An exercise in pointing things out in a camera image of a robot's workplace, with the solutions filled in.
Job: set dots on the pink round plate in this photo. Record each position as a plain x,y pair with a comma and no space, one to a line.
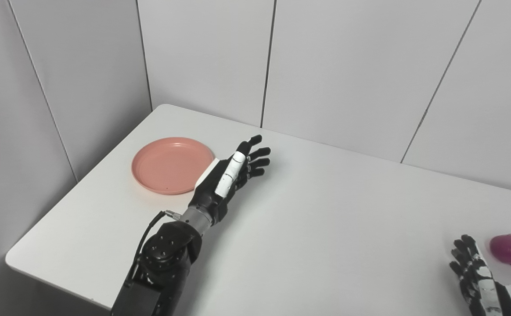
167,164

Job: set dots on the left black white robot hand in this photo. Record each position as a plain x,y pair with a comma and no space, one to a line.
214,188

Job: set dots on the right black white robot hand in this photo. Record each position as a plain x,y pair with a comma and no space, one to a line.
479,281

